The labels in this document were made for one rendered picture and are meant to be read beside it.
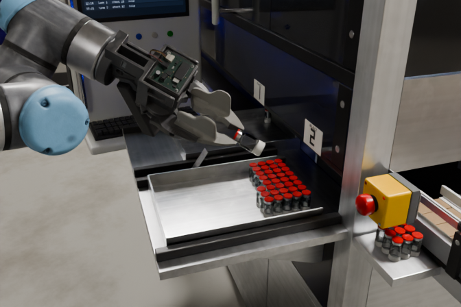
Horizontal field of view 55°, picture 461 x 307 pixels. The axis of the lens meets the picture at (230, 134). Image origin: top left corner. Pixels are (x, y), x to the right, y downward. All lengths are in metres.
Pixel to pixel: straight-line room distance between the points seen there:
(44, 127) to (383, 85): 0.57
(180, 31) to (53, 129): 1.26
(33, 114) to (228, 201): 0.63
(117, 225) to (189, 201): 1.51
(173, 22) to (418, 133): 1.07
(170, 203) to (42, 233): 1.62
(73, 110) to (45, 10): 0.18
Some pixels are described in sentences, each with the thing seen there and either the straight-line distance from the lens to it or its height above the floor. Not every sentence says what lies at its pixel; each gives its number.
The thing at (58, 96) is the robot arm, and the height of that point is 1.29.
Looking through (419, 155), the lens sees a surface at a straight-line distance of 0.97.
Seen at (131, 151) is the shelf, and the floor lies 0.88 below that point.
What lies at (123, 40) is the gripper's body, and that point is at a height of 1.32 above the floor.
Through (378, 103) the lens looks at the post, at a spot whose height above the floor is 1.17.
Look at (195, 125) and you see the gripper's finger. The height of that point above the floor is 1.21.
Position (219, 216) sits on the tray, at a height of 0.88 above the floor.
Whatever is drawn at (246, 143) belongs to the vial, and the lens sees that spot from 0.63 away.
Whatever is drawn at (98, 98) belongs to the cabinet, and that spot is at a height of 0.89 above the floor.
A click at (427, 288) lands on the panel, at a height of 0.66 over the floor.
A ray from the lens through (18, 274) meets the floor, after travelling 2.38.
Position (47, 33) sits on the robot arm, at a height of 1.33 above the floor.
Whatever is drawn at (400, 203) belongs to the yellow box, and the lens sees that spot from 0.86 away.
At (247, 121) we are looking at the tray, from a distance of 1.47.
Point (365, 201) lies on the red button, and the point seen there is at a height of 1.01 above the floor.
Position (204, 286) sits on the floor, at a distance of 2.11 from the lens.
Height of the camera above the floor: 1.45
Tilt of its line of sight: 24 degrees down
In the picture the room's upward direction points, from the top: straight up
